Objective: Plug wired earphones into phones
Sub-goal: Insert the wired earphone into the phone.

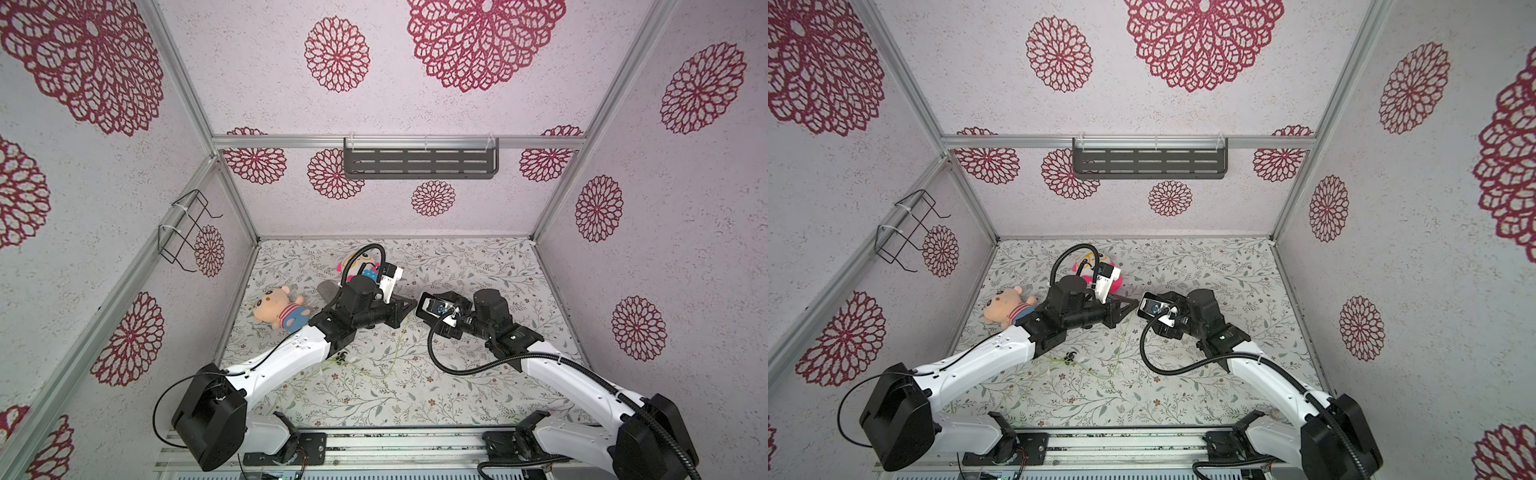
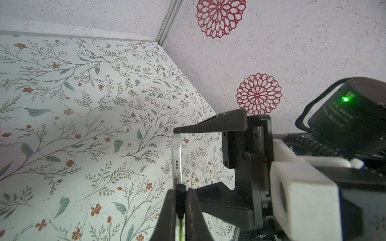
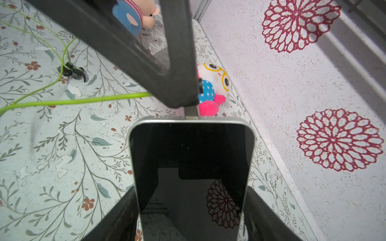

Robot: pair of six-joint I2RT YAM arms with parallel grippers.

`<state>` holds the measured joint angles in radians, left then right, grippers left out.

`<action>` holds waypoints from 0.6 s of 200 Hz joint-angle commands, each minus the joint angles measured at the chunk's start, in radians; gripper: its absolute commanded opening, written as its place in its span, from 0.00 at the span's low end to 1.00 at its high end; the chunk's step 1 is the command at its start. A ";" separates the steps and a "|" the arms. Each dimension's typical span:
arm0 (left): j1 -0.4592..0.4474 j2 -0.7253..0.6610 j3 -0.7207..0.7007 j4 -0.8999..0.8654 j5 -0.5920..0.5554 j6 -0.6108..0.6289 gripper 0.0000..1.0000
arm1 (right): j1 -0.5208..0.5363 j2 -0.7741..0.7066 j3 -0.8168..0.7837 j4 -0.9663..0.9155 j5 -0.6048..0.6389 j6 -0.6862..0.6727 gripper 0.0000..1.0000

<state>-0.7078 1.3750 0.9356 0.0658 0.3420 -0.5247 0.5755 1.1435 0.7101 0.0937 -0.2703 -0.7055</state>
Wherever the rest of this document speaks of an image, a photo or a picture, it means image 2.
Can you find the black smartphone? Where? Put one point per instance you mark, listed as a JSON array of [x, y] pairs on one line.
[[176, 154]]

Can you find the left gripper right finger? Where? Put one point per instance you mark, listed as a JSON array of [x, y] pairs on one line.
[[196, 227]]

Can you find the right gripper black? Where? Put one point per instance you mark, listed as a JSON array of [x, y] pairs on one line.
[[248, 149]]

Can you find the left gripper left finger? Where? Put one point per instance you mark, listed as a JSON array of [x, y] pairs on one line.
[[165, 229]]

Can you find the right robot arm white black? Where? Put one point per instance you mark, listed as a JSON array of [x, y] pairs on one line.
[[351, 124]]

